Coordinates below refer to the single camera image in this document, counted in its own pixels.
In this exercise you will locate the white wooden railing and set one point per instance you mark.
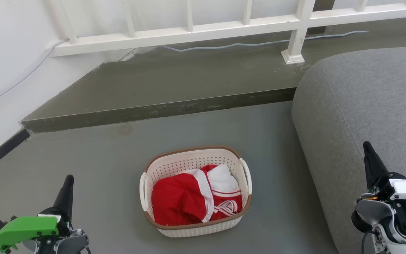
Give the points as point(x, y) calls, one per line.
point(174, 34)

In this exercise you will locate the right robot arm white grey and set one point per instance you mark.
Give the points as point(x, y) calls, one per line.
point(368, 209)

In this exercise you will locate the white and red garment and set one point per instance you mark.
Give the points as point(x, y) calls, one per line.
point(224, 181)

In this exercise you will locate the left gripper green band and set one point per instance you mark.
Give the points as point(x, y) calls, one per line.
point(26, 227)

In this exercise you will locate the black baseboard strip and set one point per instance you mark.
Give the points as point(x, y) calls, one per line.
point(2, 152)

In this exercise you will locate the white laundry basket brown rim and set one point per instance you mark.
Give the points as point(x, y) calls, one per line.
point(185, 164)

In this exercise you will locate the red garment with white stripe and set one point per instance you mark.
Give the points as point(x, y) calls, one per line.
point(174, 201)

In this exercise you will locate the grey fabric sofa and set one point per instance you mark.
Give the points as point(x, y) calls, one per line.
point(365, 102)

